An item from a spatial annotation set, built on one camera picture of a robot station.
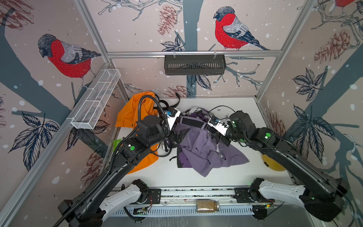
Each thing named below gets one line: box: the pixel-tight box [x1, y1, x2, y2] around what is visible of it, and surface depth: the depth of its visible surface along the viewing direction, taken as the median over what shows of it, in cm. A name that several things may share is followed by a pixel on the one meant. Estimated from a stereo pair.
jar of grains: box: [196, 199, 221, 213], surface depth 68 cm
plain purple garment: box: [175, 127, 250, 177], surface depth 83 cm
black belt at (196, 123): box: [175, 116, 220, 136], surface depth 76 cm
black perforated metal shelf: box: [164, 54, 227, 76], surface depth 97 cm
